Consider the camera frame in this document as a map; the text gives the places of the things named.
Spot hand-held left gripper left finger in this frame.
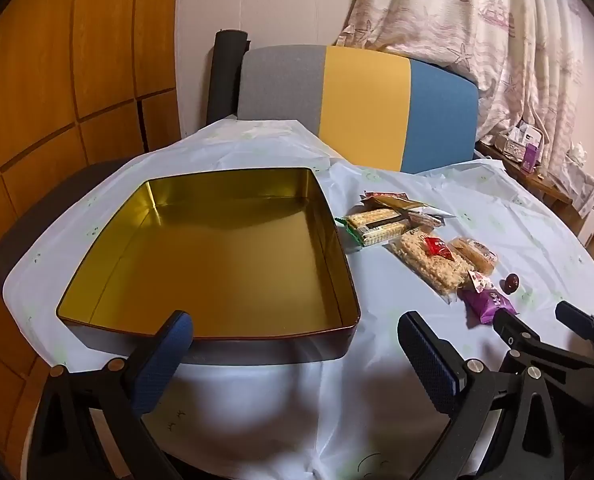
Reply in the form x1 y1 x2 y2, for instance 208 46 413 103
24 310 195 480

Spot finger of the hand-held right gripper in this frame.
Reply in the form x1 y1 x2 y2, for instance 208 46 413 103
556 301 594 351
494 308 594 386

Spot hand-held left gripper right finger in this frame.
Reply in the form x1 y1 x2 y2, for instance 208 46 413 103
398 311 568 480

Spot purple snack packet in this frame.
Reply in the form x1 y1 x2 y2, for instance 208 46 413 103
458 284 520 325

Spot small pink candy packet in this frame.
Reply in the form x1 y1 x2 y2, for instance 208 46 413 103
463 269 488 292

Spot brown cake packet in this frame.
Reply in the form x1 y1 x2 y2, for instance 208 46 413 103
448 236 498 277

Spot rice crispy bar packet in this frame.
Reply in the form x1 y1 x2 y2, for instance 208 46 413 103
388 229 478 306

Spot maroon tin box gold inside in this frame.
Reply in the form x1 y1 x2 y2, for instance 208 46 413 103
56 166 362 363

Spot green cracker packet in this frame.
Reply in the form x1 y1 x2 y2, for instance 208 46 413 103
336 208 410 248

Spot gold snack packet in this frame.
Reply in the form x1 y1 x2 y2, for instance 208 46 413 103
374 196 430 213

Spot white plastic tablecloth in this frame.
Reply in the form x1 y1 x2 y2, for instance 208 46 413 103
2 119 594 480

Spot wooden side table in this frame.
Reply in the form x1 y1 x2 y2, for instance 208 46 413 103
474 140 594 261

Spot small purple box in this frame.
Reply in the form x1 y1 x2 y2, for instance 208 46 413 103
522 142 540 174

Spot small white box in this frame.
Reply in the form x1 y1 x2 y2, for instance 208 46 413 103
508 126 544 148

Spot grey yellow blue chair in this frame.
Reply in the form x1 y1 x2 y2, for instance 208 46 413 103
237 45 479 175

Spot black foam roll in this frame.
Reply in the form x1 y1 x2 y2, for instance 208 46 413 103
206 29 250 126

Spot ship print curtain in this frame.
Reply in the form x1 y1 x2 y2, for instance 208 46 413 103
334 0 594 171

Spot wooden wardrobe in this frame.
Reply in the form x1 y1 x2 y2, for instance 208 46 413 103
0 0 183 461

